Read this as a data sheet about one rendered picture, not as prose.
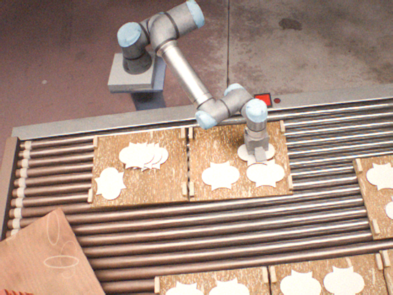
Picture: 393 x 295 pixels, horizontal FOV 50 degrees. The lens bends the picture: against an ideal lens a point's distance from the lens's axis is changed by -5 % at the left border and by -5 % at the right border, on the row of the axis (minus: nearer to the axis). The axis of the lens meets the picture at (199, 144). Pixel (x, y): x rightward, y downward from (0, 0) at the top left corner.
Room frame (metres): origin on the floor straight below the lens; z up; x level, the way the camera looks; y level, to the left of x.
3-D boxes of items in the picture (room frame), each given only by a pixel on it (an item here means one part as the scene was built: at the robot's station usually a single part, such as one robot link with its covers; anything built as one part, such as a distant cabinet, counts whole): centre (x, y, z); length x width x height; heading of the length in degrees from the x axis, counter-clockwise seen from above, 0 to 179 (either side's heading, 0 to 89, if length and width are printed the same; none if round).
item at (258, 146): (0.91, -0.22, 1.05); 0.12 x 0.09 x 0.16; 2
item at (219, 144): (0.93, -0.15, 0.93); 0.41 x 0.35 x 0.02; 82
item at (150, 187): (0.98, 0.27, 0.93); 0.41 x 0.35 x 0.02; 84
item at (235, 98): (1.02, -0.16, 1.21); 0.11 x 0.11 x 0.08; 25
